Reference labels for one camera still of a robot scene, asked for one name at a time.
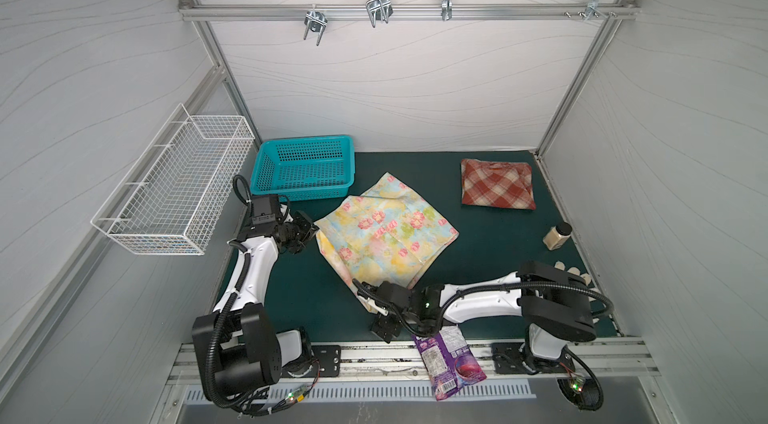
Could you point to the middle metal hook clamp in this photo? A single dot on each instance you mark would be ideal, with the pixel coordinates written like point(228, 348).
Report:
point(379, 11)

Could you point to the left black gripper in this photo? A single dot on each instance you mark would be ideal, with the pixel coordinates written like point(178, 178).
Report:
point(306, 228)

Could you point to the horizontal aluminium rail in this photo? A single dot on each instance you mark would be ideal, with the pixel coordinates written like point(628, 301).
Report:
point(401, 12)

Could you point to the right metal bracket clamp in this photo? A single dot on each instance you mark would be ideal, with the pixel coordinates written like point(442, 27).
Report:
point(591, 11)

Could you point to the small jar black lid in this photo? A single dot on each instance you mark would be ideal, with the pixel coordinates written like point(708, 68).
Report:
point(557, 236)

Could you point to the floral yellow skirt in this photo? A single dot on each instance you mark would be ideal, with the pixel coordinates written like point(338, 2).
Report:
point(387, 234)

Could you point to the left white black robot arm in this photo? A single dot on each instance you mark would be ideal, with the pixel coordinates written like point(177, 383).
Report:
point(239, 354)

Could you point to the teal plastic basket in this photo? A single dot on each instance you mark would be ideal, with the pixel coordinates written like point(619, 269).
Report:
point(307, 168)

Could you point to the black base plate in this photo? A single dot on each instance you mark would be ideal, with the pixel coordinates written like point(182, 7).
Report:
point(516, 358)
point(320, 361)

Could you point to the purple snack bag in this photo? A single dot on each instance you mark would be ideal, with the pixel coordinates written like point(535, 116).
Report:
point(450, 364)

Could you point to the white wire basket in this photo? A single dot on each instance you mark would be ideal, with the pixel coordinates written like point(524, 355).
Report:
point(172, 197)

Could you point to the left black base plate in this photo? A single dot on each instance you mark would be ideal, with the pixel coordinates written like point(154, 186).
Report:
point(320, 361)

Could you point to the beige work glove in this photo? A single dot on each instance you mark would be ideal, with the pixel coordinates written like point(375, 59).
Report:
point(586, 277)

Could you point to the small metal hook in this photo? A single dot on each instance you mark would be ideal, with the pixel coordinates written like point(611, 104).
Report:
point(446, 10)

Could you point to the left metal hook clamp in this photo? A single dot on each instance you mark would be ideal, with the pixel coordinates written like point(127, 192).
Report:
point(315, 23)

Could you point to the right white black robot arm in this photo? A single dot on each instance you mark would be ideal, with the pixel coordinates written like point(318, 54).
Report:
point(559, 307)

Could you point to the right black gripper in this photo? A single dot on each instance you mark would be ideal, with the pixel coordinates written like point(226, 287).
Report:
point(389, 316)

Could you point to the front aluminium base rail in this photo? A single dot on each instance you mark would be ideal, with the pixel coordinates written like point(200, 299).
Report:
point(361, 361)

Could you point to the metal hook clamp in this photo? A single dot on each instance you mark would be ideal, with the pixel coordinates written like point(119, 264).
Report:
point(379, 11)
point(315, 23)

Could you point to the red plaid skirt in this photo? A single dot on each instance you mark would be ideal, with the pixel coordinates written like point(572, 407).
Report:
point(502, 185)

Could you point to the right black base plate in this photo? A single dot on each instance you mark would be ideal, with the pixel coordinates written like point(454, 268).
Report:
point(516, 358)

